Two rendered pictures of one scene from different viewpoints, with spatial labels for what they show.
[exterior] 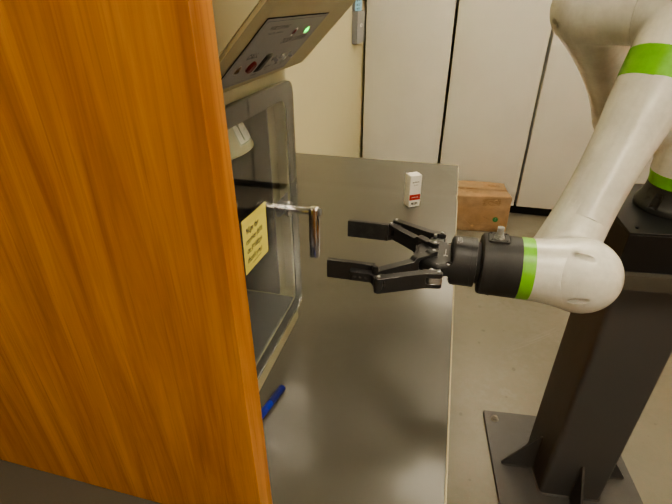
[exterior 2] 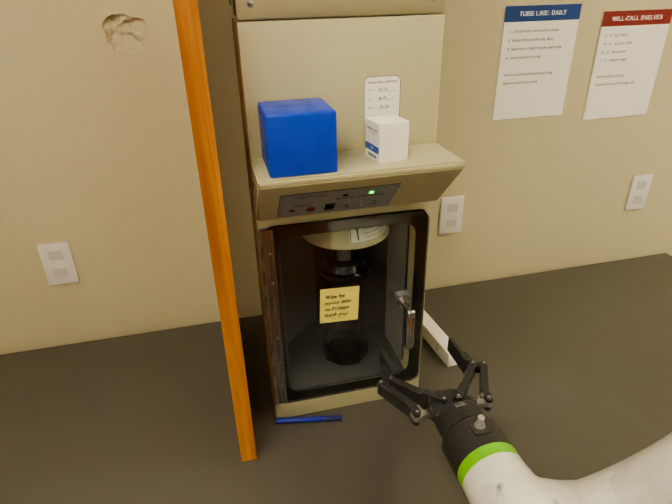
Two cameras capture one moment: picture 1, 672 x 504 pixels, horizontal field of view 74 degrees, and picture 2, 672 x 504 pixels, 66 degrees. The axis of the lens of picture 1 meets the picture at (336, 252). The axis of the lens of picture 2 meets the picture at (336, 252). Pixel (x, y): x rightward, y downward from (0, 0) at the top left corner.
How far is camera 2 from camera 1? 0.69 m
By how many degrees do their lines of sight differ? 54
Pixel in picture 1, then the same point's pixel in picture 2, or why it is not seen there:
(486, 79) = not seen: outside the picture
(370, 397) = (370, 472)
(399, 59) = not seen: outside the picture
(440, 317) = not seen: hidden behind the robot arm
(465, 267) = (442, 426)
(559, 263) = (483, 481)
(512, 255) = (465, 444)
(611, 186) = (653, 480)
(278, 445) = (297, 440)
